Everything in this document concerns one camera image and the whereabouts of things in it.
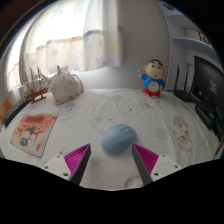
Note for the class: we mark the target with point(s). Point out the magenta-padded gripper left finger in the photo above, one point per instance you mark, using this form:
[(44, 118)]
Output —
[(76, 159)]

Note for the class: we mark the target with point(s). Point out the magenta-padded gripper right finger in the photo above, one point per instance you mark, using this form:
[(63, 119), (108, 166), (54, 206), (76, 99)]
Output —
[(147, 159)]

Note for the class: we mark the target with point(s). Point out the light blue computer mouse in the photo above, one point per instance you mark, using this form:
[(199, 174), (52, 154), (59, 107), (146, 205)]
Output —
[(118, 138)]

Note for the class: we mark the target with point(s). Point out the white printed tablecloth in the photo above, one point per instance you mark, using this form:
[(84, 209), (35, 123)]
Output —
[(100, 106)]

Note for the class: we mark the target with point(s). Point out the large white conch shell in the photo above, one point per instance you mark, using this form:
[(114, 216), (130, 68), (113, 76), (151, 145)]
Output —
[(66, 88)]

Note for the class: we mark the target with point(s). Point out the black keyboard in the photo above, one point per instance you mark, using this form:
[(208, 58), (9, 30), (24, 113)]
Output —
[(16, 110)]

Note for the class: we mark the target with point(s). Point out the wooden model sailing ship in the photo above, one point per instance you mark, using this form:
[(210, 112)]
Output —
[(36, 90)]

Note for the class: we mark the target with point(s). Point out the cartoon boy figure clock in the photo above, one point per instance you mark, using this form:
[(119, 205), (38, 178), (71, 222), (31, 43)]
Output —
[(154, 80)]

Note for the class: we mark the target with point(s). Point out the orange-brown board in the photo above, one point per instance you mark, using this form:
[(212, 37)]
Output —
[(5, 108)]

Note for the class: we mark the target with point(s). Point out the black computer monitor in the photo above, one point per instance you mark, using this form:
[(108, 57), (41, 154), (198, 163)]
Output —
[(208, 81)]

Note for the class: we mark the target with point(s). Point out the white star print curtain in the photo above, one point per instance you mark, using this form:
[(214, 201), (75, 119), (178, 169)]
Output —
[(70, 40)]

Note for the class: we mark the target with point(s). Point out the white wall shelf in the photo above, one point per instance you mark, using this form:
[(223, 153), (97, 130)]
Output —
[(191, 42)]

